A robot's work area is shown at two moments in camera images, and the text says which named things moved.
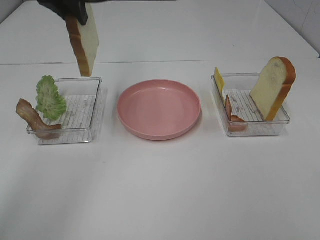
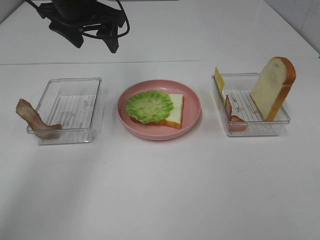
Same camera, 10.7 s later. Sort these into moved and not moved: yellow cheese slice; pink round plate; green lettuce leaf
Moved: green lettuce leaf
Not moved: yellow cheese slice; pink round plate
